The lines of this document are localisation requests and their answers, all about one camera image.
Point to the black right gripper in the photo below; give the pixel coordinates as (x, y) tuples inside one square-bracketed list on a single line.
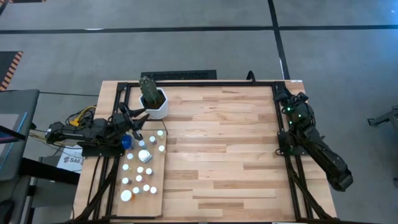
[(297, 110)]

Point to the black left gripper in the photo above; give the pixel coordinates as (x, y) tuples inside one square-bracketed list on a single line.
[(122, 126)]

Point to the light blue pill vial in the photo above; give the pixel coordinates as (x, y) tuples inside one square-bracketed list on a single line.
[(142, 143)]

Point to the large white pill bottle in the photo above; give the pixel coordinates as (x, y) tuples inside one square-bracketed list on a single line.
[(144, 155)]

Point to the small white-capped vial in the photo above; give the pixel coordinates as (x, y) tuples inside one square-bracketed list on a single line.
[(140, 169)]

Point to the large white round lid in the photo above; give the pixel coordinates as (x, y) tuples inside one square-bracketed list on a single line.
[(126, 195)]

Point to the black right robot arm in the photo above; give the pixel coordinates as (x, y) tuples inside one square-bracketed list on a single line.
[(320, 152)]

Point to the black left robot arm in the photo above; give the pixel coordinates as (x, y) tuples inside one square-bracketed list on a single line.
[(77, 132)]

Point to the white plant pot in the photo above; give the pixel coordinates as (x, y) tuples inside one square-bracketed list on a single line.
[(158, 112)]

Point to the green cactus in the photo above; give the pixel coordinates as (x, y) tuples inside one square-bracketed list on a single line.
[(149, 90)]

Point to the black floor grate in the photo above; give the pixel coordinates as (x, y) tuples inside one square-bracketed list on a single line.
[(178, 75)]

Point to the white paper sign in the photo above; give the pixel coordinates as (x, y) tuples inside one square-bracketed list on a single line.
[(70, 160)]

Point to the light wooden tray board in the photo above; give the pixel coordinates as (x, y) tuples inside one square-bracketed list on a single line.
[(152, 205)]

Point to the black floor beam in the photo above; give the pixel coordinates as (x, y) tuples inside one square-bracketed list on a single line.
[(49, 169)]

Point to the black equipment stand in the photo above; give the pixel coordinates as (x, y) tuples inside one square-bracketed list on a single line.
[(388, 117)]

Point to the grey side cart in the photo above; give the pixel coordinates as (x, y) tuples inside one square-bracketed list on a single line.
[(18, 105)]

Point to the orange black striped floor mat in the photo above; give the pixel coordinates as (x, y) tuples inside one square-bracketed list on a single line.
[(7, 65)]

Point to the black metal table frame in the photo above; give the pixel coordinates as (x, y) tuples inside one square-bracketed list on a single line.
[(217, 84)]

